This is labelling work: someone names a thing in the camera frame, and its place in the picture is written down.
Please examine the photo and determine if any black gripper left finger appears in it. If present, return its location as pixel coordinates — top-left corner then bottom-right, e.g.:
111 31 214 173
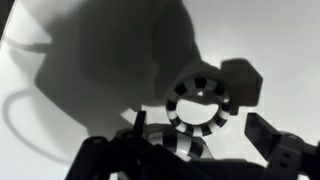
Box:
65 110 201 180

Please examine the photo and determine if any black white striped ring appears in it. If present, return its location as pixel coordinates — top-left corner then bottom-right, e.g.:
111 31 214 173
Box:
165 76 232 138

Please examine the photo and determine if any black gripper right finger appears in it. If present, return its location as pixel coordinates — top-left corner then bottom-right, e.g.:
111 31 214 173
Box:
244 112 320 180

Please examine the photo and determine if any black white striped base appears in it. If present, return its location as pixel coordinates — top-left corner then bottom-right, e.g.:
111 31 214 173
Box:
146 130 214 162

